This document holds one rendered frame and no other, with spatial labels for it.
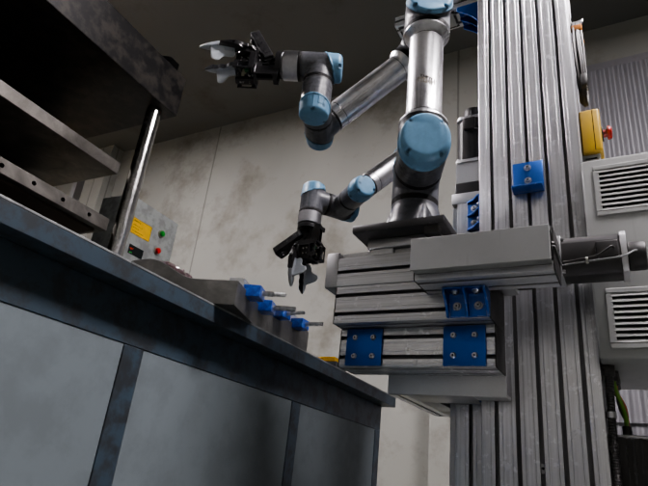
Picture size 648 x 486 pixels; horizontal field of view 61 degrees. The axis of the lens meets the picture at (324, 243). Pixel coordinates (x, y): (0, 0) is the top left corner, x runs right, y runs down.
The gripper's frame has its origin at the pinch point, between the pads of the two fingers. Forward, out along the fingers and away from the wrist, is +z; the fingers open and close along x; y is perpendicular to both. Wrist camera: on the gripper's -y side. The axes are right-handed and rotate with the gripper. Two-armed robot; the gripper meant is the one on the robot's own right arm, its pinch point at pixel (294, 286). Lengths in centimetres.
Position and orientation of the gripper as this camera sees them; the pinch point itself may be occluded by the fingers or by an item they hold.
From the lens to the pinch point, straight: 167.1
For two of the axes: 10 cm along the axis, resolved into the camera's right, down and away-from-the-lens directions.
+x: 4.4, 4.0, 8.1
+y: 8.9, -0.9, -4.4
